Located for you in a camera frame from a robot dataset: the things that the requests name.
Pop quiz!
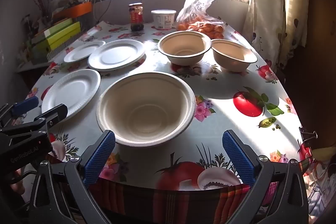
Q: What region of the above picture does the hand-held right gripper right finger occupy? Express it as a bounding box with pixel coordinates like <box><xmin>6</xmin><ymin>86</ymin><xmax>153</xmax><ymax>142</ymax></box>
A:
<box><xmin>222</xmin><ymin>130</ymin><xmax>309</xmax><ymax>224</ymax></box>

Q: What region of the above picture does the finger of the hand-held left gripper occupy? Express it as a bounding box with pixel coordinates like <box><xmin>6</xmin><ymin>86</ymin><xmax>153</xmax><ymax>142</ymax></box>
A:
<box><xmin>0</xmin><ymin>96</ymin><xmax>40</xmax><ymax>122</ymax></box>
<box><xmin>0</xmin><ymin>104</ymin><xmax>68</xmax><ymax>136</ymax></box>

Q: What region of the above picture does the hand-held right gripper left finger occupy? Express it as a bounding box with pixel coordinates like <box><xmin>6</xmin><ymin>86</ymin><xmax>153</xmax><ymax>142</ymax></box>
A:
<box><xmin>28</xmin><ymin>130</ymin><xmax>117</xmax><ymax>224</ymax></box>

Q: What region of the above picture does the white foam plate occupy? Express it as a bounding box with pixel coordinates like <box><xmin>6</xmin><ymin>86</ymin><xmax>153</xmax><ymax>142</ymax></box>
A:
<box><xmin>41</xmin><ymin>69</ymin><xmax>101</xmax><ymax>123</ymax></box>
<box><xmin>88</xmin><ymin>40</ymin><xmax>146</xmax><ymax>72</ymax></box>
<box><xmin>64</xmin><ymin>41</ymin><xmax>106</xmax><ymax>63</ymax></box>

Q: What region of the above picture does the beige paper bowl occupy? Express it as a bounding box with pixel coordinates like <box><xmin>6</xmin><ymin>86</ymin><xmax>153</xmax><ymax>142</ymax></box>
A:
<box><xmin>96</xmin><ymin>72</ymin><xmax>196</xmax><ymax>147</ymax></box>
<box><xmin>211</xmin><ymin>39</ymin><xmax>258</xmax><ymax>73</ymax></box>
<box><xmin>158</xmin><ymin>31</ymin><xmax>212</xmax><ymax>66</ymax></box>

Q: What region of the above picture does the person's left hand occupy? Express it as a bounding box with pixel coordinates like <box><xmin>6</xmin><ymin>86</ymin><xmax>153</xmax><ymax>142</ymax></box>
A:
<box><xmin>9</xmin><ymin>170</ymin><xmax>27</xmax><ymax>195</ymax></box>

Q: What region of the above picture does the black binder clip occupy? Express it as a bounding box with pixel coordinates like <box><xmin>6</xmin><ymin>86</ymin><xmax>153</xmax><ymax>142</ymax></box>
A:
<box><xmin>299</xmin><ymin>126</ymin><xmax>318</xmax><ymax>147</ymax></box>

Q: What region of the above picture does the green flat box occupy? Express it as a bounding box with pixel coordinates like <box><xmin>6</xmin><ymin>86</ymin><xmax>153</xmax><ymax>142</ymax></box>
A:
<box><xmin>31</xmin><ymin>18</ymin><xmax>74</xmax><ymax>54</ymax></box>

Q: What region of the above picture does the fruit printed tablecloth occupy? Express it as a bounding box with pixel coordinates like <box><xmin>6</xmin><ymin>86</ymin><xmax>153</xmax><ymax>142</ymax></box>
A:
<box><xmin>26</xmin><ymin>21</ymin><xmax>314</xmax><ymax>191</ymax></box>

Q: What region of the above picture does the orange tray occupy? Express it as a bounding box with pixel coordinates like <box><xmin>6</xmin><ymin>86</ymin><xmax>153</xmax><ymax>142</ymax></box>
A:
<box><xmin>52</xmin><ymin>1</ymin><xmax>94</xmax><ymax>20</ymax></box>

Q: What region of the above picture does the red label sauce jar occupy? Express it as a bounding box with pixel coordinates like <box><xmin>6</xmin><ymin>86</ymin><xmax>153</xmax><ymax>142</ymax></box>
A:
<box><xmin>128</xmin><ymin>3</ymin><xmax>145</xmax><ymax>32</ymax></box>

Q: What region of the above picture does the clear bag of oranges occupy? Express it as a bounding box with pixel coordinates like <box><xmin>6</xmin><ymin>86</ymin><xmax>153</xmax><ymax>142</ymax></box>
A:
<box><xmin>176</xmin><ymin>0</ymin><xmax>226</xmax><ymax>40</ymax></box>

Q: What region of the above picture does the white plastic tub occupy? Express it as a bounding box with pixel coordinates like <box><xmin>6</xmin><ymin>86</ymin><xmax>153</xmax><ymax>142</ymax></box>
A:
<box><xmin>151</xmin><ymin>9</ymin><xmax>176</xmax><ymax>29</ymax></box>

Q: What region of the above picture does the floral printed curtain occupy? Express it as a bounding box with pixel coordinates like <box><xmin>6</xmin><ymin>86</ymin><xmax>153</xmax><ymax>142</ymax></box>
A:
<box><xmin>244</xmin><ymin>0</ymin><xmax>311</xmax><ymax>73</ymax></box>

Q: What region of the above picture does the white cable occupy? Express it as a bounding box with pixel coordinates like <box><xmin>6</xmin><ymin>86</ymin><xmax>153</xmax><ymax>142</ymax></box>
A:
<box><xmin>93</xmin><ymin>0</ymin><xmax>112</xmax><ymax>25</ymax></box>

